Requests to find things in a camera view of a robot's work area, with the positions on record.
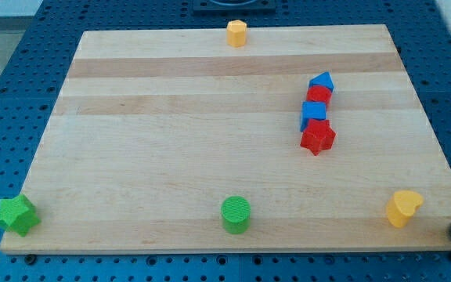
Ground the wooden board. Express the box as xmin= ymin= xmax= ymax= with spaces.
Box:
xmin=0 ymin=24 xmax=451 ymax=255

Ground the red star block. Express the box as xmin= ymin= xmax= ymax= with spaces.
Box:
xmin=300 ymin=119 xmax=337 ymax=156

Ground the green star block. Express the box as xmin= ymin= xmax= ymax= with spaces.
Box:
xmin=0 ymin=193 xmax=41 ymax=237

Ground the green cylinder block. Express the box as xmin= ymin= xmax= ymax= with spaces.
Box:
xmin=221 ymin=195 xmax=251 ymax=234

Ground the blue cube block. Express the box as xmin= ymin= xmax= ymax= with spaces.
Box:
xmin=300 ymin=101 xmax=327 ymax=132

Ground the red cylinder block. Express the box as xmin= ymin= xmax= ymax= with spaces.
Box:
xmin=306 ymin=85 xmax=332 ymax=107

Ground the yellow hexagon block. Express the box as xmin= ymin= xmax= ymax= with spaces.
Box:
xmin=226 ymin=20 xmax=247 ymax=48

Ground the blue pentagon block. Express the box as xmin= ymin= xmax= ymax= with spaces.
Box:
xmin=308 ymin=71 xmax=334 ymax=92

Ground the yellow heart block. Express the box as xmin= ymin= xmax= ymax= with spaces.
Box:
xmin=385 ymin=190 xmax=424 ymax=228

